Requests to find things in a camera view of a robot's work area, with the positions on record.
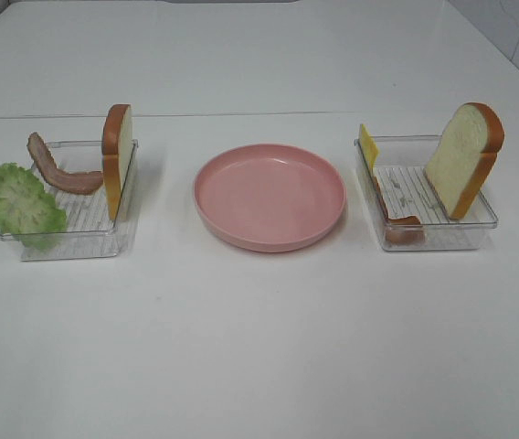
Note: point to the bacon strip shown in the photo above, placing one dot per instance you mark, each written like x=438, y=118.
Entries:
x=81, y=183
x=401, y=231

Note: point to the bread slice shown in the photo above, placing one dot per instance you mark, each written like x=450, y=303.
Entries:
x=116, y=150
x=467, y=150

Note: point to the green lettuce leaf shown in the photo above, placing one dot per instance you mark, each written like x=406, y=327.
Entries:
x=27, y=210

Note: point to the pink round plate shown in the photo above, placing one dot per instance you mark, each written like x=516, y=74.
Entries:
x=269, y=197

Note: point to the yellow cheese slice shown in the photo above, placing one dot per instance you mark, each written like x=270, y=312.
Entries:
x=368, y=147

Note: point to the clear right plastic container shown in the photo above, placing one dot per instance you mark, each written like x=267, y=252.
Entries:
x=399, y=169

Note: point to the clear plastic container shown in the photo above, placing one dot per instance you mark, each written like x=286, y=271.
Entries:
x=399, y=169
x=90, y=232

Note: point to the clear left plastic container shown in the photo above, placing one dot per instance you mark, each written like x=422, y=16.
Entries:
x=90, y=232

